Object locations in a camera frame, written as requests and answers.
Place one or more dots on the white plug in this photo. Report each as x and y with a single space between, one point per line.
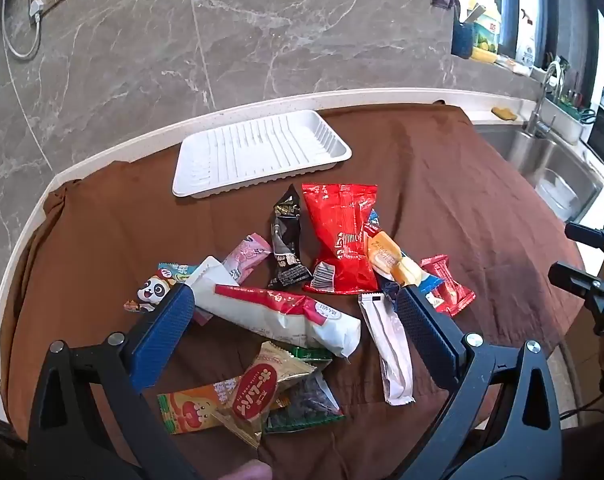
36 10

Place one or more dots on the blue snack packet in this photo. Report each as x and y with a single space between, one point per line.
389 287

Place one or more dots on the dark blue utensil cup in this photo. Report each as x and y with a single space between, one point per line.
462 40

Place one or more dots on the long white red-striped packet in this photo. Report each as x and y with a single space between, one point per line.
282 315

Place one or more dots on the green packet of dark fruit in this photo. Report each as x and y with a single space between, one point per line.
307 405

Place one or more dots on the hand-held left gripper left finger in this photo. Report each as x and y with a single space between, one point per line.
164 330

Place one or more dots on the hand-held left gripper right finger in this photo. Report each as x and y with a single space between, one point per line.
422 325

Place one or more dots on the white ribbed plastic tray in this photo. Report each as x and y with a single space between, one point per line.
257 152

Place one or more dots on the large red snack bag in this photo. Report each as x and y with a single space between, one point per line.
337 230

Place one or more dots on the orange apple print packet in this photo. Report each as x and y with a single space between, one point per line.
192 410

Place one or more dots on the yellow sponge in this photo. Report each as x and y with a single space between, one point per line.
503 113

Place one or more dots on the black snack packet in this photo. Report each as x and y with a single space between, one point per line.
284 240

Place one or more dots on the orange yellow snack packet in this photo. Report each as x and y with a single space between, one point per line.
387 257

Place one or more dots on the steel sink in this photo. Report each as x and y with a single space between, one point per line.
532 160

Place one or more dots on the person's left hand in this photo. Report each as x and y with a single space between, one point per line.
252 471

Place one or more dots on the white spray bottle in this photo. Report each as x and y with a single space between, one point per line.
524 50

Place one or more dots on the gold packet with red oval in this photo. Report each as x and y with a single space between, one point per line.
259 395

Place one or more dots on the steel faucet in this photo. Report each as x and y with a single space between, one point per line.
534 120

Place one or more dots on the brown cloth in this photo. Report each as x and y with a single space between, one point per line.
457 185

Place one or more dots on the slim white snack packet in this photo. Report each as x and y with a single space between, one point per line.
389 350

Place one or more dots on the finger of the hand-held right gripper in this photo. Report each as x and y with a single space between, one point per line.
589 237
577 277

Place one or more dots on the small red snack packet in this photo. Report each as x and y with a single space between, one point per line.
449 290

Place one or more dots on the white utensil rack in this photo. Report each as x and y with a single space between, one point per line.
562 120

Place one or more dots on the panda print snack packet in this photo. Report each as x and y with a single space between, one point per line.
154 291

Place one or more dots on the pink snack packet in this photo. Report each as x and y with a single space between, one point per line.
247 255

